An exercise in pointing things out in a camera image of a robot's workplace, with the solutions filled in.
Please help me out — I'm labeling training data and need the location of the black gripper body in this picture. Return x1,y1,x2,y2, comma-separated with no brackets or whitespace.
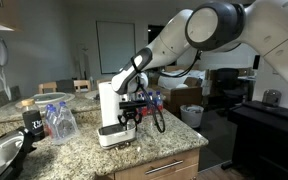
123,107,142,117

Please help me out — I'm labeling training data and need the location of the white and silver container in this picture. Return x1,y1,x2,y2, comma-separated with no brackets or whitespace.
97,122,137,150

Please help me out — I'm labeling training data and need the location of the red-labelled water bottle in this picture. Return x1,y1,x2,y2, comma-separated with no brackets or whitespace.
154,90,165,112
146,90,156,116

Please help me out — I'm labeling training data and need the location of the tall white appliance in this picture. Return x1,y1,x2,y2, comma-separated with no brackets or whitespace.
98,81,128,129

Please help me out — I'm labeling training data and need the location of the brown cardboard box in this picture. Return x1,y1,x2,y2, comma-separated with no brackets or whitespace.
156,75,204,115

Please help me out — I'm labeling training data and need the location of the wooden drawer front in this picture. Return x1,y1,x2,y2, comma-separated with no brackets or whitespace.
113,148,201,180

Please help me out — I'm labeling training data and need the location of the wooden chair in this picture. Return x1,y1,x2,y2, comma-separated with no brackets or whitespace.
72,79,93,94
38,81,58,95

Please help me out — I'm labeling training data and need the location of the white trash bin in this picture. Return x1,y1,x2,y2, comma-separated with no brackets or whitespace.
179,104,205,129

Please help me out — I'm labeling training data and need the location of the clear blue-capped water bottle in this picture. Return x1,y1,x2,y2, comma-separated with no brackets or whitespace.
44,103,56,138
47,106,63,145
56,101,81,143

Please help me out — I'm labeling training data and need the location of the large white plate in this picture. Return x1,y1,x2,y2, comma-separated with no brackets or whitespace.
30,92,76,105

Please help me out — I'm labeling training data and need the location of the black jar with cork lid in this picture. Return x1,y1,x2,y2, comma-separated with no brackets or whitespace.
20,98,46,142

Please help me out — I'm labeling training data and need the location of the black office chair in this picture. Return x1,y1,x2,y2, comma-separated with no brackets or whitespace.
214,67,241,113

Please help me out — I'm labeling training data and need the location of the black piano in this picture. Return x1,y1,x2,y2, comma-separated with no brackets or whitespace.
221,99,288,180

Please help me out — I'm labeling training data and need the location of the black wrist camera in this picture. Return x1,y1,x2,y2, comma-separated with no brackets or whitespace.
118,101,149,111

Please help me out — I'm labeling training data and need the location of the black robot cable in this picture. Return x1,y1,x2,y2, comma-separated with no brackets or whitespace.
129,49,203,134

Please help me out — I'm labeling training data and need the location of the silver drawer handle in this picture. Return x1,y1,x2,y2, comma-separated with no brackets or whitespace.
144,159,184,176

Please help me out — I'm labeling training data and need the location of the white wall board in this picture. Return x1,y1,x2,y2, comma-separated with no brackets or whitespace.
95,20,137,75

